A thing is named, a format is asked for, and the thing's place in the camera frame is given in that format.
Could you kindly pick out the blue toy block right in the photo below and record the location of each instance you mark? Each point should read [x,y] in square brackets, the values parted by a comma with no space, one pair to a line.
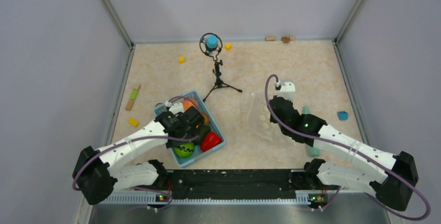
[343,115]

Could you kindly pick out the yellow block front left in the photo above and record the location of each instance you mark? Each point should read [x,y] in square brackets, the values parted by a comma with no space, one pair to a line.
[133,122]

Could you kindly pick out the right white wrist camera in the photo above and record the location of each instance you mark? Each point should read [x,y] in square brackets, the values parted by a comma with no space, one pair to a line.
[285,89]

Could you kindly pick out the orange toy peach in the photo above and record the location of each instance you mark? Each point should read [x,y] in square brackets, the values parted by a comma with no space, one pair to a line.
[188,103]

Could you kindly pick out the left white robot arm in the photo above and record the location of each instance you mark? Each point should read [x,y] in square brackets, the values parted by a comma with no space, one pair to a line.
[100,172]

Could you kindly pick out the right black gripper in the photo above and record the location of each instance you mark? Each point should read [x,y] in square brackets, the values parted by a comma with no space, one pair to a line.
[274,120]

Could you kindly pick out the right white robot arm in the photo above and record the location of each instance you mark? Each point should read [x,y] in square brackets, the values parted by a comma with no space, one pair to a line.
[389,178]

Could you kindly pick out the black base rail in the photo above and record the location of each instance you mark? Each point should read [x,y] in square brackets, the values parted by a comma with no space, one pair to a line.
[236,184]

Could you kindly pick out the brown wooden piece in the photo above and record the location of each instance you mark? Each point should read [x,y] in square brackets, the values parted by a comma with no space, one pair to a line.
[285,39]

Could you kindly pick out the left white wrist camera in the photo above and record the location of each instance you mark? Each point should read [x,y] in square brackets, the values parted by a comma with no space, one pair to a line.
[174,107]

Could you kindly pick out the clear polka dot zip bag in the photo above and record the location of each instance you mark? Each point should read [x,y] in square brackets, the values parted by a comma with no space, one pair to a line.
[260,124]

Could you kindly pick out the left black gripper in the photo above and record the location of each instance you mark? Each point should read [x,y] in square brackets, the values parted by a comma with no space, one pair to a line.
[172,143]

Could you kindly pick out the green and wood toy block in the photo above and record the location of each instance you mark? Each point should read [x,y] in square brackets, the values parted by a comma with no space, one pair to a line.
[132,97]

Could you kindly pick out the dark green toy avocado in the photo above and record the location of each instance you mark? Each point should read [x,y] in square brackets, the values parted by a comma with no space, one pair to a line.
[203,131]

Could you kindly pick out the teal plastic bottle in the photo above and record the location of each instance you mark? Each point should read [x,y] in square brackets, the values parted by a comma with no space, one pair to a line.
[310,151]

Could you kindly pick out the brown toy kiwi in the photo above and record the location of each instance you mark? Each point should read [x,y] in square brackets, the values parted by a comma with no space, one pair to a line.
[206,119]

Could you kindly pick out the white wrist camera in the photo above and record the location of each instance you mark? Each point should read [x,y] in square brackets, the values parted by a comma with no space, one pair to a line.
[174,107]
[285,89]

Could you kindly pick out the red toy bell pepper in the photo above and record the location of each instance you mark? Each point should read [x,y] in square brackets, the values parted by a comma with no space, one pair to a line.
[210,140]

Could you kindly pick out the blue perforated plastic basket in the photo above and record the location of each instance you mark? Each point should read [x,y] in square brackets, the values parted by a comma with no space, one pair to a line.
[198,154]

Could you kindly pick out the wooden cork piece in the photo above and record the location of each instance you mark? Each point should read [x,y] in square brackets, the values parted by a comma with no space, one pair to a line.
[270,38]

